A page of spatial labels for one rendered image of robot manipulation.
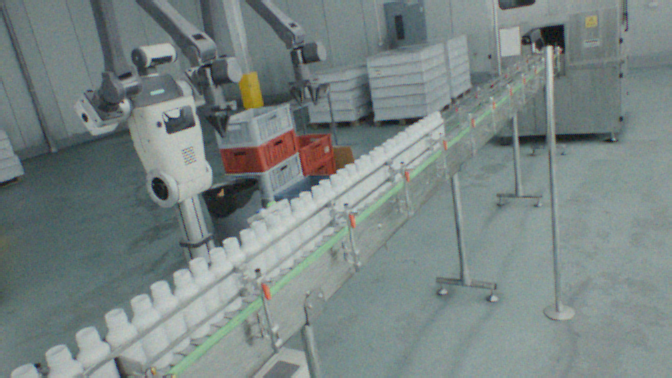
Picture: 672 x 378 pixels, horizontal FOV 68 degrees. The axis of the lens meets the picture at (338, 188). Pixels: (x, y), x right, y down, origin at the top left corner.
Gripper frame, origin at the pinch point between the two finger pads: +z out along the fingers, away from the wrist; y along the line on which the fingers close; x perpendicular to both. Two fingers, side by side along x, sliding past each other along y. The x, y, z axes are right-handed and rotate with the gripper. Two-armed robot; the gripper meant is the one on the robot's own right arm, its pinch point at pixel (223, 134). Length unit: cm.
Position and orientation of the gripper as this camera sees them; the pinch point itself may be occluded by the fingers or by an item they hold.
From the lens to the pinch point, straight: 152.3
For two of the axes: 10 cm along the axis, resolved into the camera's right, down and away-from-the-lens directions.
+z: 1.8, 9.4, 2.8
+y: 8.5, 0.0, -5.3
